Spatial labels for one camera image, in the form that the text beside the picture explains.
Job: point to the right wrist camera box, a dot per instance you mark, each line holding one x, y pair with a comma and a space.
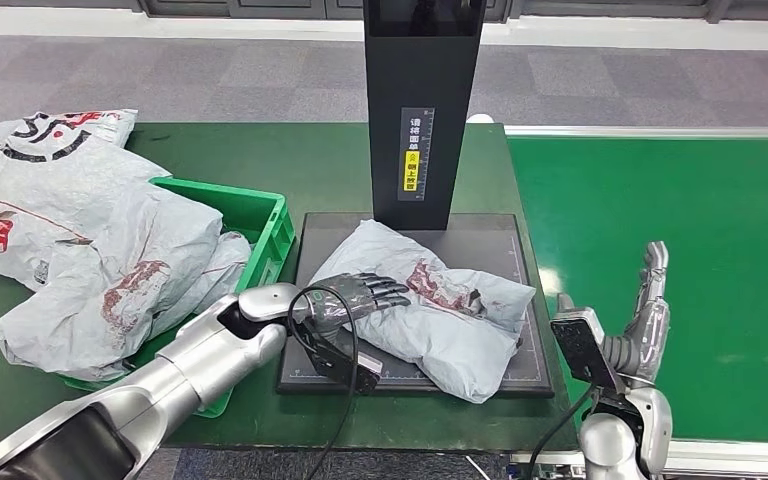
583, 348

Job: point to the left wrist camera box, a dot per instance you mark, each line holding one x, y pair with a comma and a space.
338, 361

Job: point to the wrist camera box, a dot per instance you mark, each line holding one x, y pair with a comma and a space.
583, 348
338, 361

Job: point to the white round knob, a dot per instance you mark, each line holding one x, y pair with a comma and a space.
481, 118

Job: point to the large white QR-code mailer bag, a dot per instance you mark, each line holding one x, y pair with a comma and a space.
39, 189

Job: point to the black yellow machine label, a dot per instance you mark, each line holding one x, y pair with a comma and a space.
417, 154

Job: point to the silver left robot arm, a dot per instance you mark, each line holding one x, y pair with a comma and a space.
192, 371

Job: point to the grey parcel bag red line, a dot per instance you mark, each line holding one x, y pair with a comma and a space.
232, 265

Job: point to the white mailer bag black print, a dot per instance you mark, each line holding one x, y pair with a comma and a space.
106, 124

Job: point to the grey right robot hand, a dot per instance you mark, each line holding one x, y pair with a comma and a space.
649, 338

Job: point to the grey parcel bag maroon print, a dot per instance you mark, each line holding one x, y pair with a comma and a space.
159, 238
457, 338

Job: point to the black inbound scanner machine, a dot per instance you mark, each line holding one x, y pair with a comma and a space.
417, 79

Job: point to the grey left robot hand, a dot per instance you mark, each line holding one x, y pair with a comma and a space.
351, 295

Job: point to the green plastic crate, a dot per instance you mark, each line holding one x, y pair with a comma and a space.
258, 218

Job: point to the green conveyor belt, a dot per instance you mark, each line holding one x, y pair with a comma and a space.
702, 232

